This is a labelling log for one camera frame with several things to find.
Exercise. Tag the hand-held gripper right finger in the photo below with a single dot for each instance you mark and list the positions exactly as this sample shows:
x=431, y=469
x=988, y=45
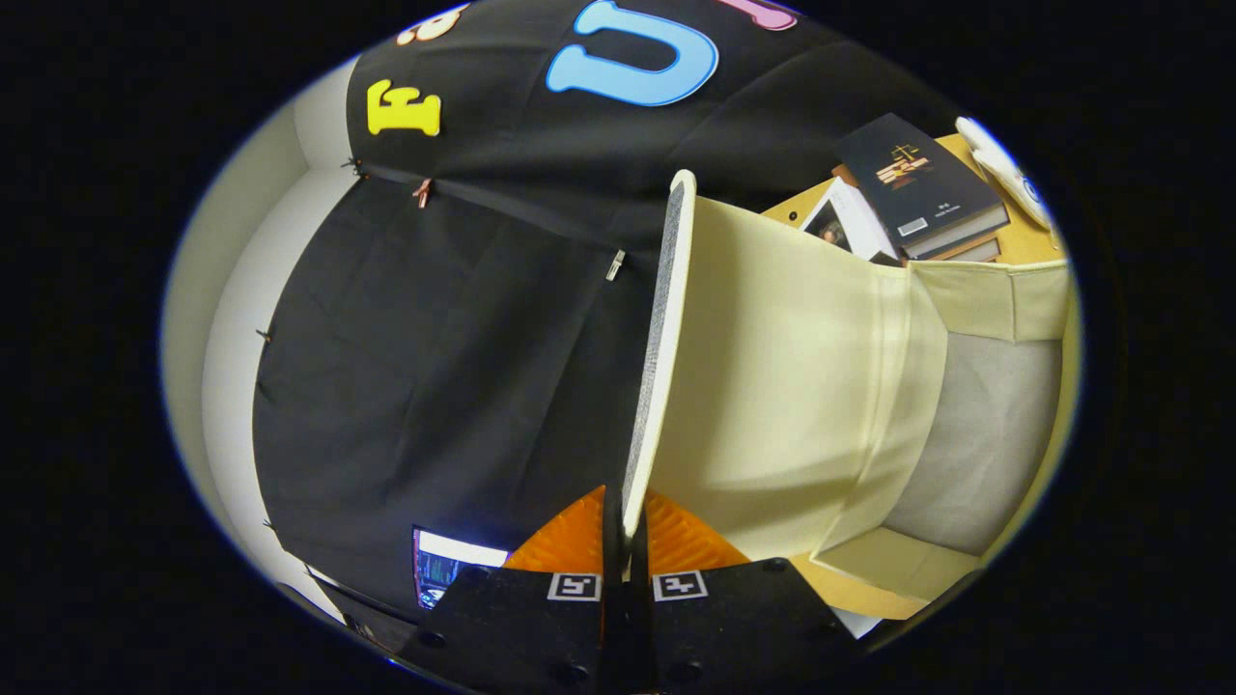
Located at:
x=734, y=627

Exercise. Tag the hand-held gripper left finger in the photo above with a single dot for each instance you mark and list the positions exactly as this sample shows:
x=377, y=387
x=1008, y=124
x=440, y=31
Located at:
x=521, y=627

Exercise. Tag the copper clip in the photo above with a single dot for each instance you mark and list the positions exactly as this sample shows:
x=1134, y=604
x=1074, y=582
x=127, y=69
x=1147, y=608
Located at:
x=422, y=193

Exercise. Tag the white cover book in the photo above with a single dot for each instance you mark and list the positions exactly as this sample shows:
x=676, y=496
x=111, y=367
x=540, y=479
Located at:
x=855, y=227

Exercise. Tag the brown book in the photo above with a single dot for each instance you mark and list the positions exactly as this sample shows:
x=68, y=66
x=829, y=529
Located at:
x=975, y=251

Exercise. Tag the lit screen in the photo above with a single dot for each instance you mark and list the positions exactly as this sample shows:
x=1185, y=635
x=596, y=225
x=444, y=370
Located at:
x=454, y=565

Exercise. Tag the silver clip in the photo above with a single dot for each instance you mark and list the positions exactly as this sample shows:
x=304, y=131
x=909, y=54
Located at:
x=615, y=265

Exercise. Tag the cream fabric storage box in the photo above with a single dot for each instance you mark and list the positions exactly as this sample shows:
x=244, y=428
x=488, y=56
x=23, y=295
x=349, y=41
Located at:
x=772, y=367

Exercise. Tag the white plush toy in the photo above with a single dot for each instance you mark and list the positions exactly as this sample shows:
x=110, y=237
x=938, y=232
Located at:
x=1004, y=174

